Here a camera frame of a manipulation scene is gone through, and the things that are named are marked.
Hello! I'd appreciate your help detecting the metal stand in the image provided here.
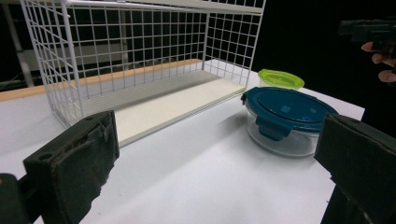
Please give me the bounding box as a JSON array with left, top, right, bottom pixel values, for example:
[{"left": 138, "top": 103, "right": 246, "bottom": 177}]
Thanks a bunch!
[{"left": 1, "top": 3, "right": 35, "bottom": 89}]

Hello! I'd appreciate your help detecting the blue lid glass container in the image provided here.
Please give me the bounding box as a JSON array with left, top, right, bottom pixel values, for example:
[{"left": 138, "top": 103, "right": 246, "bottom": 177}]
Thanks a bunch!
[{"left": 240, "top": 86, "right": 340, "bottom": 159}]

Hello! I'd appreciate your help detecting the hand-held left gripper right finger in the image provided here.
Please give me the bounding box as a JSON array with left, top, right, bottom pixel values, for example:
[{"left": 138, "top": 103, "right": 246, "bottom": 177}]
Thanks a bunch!
[{"left": 314, "top": 113, "right": 396, "bottom": 224}]

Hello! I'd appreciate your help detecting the white wire rack shelf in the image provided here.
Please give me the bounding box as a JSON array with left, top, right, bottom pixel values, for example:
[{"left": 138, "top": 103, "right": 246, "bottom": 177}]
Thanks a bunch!
[{"left": 19, "top": 0, "right": 267, "bottom": 149}]

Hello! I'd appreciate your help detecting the green lid plastic container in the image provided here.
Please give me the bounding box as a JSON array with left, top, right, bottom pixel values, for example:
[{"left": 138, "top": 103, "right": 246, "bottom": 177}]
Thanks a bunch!
[{"left": 257, "top": 68, "right": 305, "bottom": 91}]

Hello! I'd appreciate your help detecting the wooden edge strip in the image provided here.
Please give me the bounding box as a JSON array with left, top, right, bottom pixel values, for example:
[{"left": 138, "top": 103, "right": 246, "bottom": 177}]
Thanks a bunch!
[{"left": 0, "top": 58, "right": 204, "bottom": 103}]

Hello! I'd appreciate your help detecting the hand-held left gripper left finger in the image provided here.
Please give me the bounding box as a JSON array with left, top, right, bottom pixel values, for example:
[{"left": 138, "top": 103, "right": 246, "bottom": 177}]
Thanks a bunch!
[{"left": 22, "top": 110, "right": 120, "bottom": 224}]

